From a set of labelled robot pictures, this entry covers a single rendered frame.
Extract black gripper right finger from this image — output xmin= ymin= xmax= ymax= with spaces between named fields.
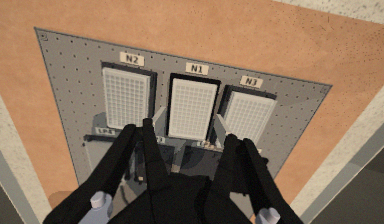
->
xmin=202 ymin=114 xmax=304 ymax=224

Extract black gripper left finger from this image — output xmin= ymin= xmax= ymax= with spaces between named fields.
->
xmin=42 ymin=107 xmax=178 ymax=224

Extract grey perforated base plate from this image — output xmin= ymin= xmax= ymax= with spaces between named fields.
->
xmin=33 ymin=26 xmax=333 ymax=187

